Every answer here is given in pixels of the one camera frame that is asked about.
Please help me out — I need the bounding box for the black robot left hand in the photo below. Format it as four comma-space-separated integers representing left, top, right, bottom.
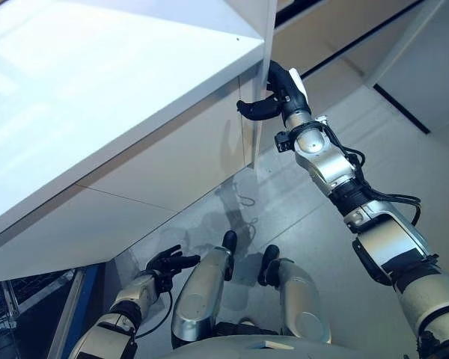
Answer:
145, 245, 202, 280

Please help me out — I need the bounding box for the white tall cabinet panel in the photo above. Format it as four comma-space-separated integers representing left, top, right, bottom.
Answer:
224, 0, 278, 169

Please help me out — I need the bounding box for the silver robot leg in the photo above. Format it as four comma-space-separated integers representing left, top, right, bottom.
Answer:
257, 245, 332, 345
171, 230, 239, 342

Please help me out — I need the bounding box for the blue grey door panel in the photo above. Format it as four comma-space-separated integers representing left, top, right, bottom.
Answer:
51, 263, 108, 359

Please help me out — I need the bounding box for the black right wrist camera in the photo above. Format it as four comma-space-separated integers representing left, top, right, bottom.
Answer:
275, 129, 295, 153

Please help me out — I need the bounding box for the stainless steel fridge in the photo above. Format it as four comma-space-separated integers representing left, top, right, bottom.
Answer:
272, 0, 449, 135

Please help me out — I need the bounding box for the silver robot right leg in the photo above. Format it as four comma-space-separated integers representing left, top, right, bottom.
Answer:
257, 245, 332, 345

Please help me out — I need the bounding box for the silver robot torso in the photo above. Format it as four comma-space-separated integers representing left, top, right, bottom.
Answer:
170, 331, 420, 359

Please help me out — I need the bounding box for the silver robot left leg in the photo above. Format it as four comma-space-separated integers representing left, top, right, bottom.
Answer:
171, 230, 239, 342

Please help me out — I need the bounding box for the white counter cabinet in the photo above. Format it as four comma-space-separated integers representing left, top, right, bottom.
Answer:
0, 0, 266, 285

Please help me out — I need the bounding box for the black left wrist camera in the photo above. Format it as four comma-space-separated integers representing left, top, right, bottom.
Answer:
156, 274, 174, 293

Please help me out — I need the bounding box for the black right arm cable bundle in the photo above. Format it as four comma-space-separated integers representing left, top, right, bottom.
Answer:
320, 118, 422, 227

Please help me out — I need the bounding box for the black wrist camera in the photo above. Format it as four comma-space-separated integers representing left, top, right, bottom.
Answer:
156, 274, 174, 293
275, 129, 295, 153

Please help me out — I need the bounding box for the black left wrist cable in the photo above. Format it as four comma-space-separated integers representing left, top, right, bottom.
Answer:
134, 289, 174, 340

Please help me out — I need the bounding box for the dark wire rack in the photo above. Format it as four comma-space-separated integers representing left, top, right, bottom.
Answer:
0, 271, 78, 359

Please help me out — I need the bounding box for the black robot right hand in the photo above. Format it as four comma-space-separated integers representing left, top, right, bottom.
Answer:
236, 61, 311, 123

